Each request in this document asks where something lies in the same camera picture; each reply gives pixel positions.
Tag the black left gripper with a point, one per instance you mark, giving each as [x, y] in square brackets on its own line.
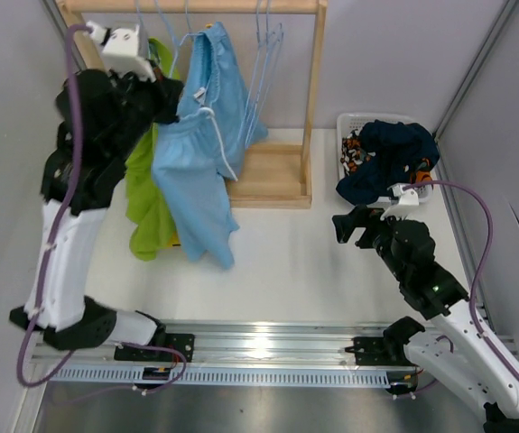
[166, 91]

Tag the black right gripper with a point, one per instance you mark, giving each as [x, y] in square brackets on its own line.
[360, 216]

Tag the orange camouflage patterned shorts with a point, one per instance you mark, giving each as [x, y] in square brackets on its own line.
[352, 155]

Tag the light blue shorts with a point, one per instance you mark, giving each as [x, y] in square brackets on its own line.
[195, 156]

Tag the blue hanger of light shorts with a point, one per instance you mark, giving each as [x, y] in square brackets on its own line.
[181, 44]

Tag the navy blue shorts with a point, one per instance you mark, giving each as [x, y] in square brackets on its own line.
[395, 145]

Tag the blue hanger of navy shorts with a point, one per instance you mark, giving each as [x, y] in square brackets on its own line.
[266, 41]

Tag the blue hanger of camouflage shorts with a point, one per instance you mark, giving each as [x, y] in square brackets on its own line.
[270, 67]

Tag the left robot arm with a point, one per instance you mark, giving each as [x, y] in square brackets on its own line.
[104, 115]

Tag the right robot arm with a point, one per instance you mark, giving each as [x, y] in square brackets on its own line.
[478, 368]

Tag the blue hanger of yellow shorts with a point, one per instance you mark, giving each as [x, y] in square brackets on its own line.
[191, 32]

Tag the blue hanger of green shorts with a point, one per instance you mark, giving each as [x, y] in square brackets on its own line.
[141, 13]

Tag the lime green shorts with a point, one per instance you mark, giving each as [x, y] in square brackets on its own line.
[146, 206]

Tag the yellow shorts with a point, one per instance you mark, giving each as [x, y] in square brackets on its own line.
[174, 241]

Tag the white plastic basket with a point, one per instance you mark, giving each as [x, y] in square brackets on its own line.
[354, 122]

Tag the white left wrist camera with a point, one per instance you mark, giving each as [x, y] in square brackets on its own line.
[124, 50]

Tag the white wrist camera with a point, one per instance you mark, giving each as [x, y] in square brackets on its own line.
[406, 199]
[124, 50]

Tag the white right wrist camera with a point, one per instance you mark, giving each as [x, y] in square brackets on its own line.
[406, 199]

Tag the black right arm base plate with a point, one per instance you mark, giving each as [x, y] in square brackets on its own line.
[372, 351]

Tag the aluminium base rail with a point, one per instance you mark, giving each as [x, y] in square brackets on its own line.
[271, 344]

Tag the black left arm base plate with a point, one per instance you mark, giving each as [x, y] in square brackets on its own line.
[182, 343]

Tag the slotted cable duct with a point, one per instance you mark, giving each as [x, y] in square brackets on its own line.
[343, 377]

